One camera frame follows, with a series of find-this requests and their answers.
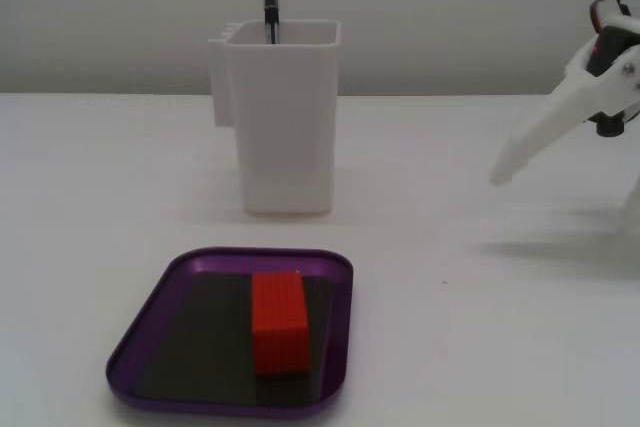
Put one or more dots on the white plastic container box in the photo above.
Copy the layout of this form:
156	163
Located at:
285	137

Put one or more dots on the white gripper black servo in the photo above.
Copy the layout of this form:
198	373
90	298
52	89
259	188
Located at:
570	95

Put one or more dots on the red rectangular cube block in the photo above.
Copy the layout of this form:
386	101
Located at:
280	327

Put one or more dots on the purple metal tray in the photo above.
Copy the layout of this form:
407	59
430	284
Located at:
200	337

